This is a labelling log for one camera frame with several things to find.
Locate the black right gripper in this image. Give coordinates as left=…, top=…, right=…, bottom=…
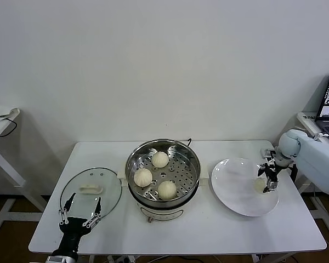
left=257, top=159, right=285, bottom=194

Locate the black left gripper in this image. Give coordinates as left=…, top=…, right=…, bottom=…
left=58, top=192, right=103, bottom=252

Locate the white steamed baozi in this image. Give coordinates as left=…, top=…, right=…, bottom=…
left=156, top=180, right=178, bottom=201
left=252, top=176, right=268, bottom=192
left=151, top=151, right=170, bottom=168
left=133, top=168, right=154, bottom=187

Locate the round glass lid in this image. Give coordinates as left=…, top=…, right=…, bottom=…
left=59, top=167, right=123, bottom=220

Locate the stainless steel steamer basket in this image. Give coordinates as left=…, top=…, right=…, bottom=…
left=125, top=139, right=201, bottom=202

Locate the white round plate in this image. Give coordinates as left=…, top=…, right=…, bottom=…
left=211, top=157, right=280, bottom=218

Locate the cream electric cooker base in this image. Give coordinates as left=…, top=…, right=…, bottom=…
left=117, top=161, right=209, bottom=223

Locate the white side table with cloth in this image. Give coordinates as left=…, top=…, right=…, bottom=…
left=0, top=105, right=49, bottom=238

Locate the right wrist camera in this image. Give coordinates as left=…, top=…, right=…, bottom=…
left=259, top=148, right=277, bottom=161

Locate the thin black cable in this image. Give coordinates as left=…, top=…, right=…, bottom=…
left=0, top=115, right=18, bottom=138

